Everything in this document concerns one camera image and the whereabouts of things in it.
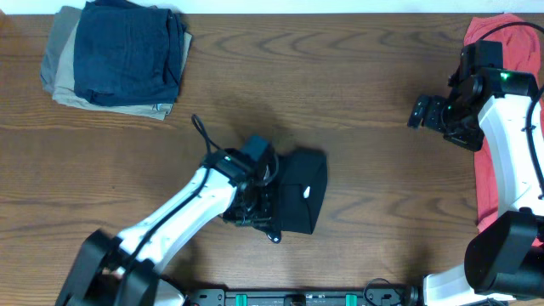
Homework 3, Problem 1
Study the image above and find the left black cable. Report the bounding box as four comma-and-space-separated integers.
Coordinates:
122, 113, 222, 273

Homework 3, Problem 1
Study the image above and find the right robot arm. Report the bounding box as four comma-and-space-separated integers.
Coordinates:
408, 68, 543, 305

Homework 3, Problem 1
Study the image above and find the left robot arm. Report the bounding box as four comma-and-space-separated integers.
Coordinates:
56, 148, 281, 305

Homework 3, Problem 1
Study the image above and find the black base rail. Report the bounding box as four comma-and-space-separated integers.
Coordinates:
185, 284, 424, 306

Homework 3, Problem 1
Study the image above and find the folded navy blue garment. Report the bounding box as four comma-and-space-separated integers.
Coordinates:
73, 1, 186, 106

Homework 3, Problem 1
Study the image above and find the black t-shirt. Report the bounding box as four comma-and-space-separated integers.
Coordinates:
276, 148, 328, 235

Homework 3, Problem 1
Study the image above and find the red t-shirt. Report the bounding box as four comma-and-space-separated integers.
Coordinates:
463, 14, 541, 232

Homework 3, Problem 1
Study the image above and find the folded beige garment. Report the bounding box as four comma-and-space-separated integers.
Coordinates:
53, 17, 192, 120

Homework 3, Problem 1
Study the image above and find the folded grey garment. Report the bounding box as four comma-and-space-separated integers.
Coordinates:
40, 6, 82, 94

